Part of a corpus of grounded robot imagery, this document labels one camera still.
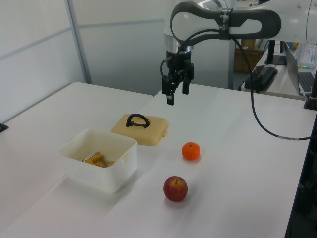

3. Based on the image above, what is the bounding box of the black cable strap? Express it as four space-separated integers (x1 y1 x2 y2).
218 8 234 41

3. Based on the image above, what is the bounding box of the grey laptop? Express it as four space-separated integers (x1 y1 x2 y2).
284 41 317 96

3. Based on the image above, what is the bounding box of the grey partition post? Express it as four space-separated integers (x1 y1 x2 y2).
65 0 93 85

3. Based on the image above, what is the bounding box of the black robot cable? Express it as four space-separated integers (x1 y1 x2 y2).
160 29 313 141

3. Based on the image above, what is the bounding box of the black electronic box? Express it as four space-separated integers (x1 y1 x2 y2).
245 66 278 91

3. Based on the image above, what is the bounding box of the red apple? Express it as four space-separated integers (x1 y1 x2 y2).
163 176 188 202

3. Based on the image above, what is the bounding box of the white plastic container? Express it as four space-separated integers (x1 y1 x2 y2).
57 127 138 194

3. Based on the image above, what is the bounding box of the black monitor stand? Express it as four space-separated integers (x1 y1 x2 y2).
264 39 288 66

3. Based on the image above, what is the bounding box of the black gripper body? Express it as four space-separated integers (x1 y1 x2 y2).
164 50 195 76

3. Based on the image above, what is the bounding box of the black robot mount frame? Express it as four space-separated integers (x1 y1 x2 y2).
284 69 317 238

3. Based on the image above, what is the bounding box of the beige lid with black handle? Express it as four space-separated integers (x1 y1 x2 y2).
110 113 170 147

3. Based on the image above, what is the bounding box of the orange clamp tool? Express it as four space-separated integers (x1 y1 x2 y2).
81 151 116 169

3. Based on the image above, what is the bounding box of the brown cardboard box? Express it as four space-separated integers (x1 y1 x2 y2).
234 39 264 73

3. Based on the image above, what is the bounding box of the orange mandarin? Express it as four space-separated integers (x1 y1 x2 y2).
181 142 201 161

